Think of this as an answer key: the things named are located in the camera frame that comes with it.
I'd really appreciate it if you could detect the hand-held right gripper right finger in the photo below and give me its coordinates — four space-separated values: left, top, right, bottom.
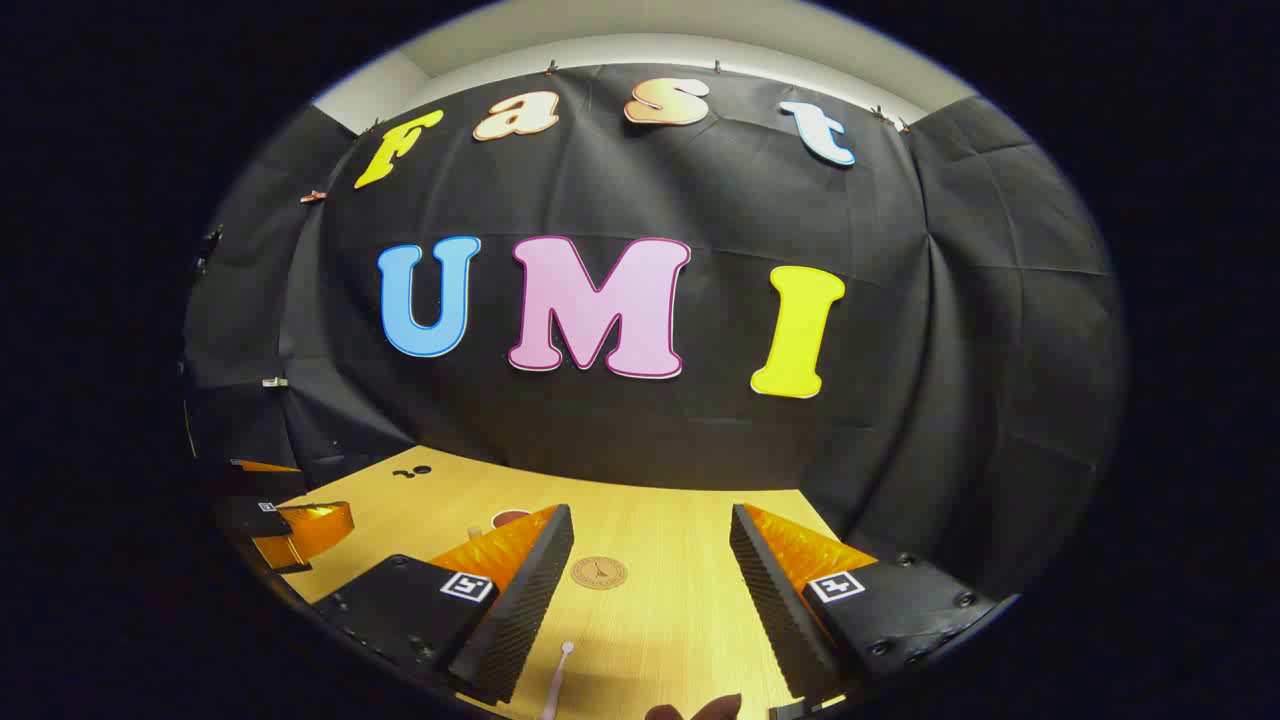
730 503 1001 716

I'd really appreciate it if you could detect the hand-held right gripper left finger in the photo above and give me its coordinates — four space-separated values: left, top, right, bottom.
315 504 576 704

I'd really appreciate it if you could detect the white toothbrush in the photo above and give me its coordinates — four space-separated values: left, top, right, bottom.
540 642 576 720

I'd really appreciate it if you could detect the round cork coaster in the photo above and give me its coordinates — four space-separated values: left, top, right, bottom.
571 556 629 591

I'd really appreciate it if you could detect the beige cup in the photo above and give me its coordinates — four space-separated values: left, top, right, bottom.
467 508 533 546

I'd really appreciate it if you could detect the wooden desktop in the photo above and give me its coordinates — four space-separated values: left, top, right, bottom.
275 445 851 720

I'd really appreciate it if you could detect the black backdrop cloth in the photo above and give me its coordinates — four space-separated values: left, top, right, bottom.
180 62 1131 601

